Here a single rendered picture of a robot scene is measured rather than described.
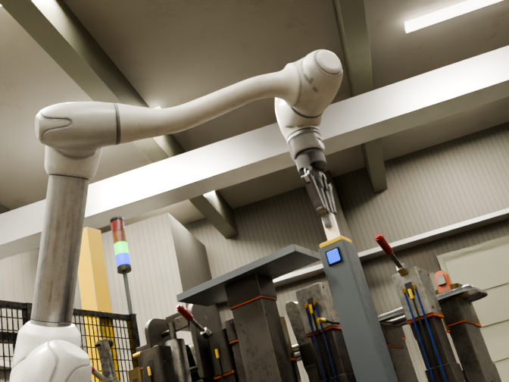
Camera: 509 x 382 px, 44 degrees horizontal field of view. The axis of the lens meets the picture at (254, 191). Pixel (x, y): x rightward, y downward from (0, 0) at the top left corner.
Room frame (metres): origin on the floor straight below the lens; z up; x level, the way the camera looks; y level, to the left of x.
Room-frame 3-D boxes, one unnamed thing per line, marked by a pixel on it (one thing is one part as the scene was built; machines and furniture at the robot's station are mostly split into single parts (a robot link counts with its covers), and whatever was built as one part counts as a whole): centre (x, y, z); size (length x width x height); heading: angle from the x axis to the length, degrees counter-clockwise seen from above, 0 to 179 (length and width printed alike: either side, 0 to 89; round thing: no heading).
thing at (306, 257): (1.56, 0.07, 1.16); 0.37 x 0.14 x 0.02; 63
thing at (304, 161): (1.44, -0.16, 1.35); 0.08 x 0.07 x 0.09; 153
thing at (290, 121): (1.43, -0.16, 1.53); 0.13 x 0.11 x 0.16; 21
